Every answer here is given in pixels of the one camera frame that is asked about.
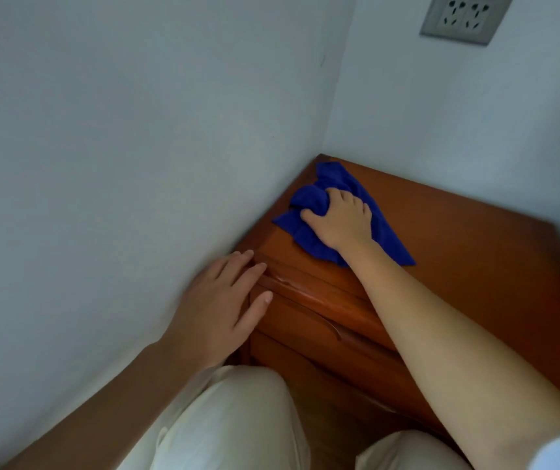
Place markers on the white trousers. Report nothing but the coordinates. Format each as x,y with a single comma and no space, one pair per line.
231,420

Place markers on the person's left hand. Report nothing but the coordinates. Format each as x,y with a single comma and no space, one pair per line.
211,313

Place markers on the person's right hand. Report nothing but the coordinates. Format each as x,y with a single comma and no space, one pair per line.
343,222

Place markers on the person's right forearm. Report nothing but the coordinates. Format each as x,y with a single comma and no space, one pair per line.
456,367

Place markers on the brown wooden nightstand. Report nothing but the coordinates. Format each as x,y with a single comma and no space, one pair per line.
480,249

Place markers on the person's left forearm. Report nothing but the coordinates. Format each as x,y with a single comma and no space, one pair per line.
94,416

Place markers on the blue cleaning cloth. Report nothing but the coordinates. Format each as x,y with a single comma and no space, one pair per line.
387,234

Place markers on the grey wall socket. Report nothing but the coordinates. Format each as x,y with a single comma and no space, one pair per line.
466,17

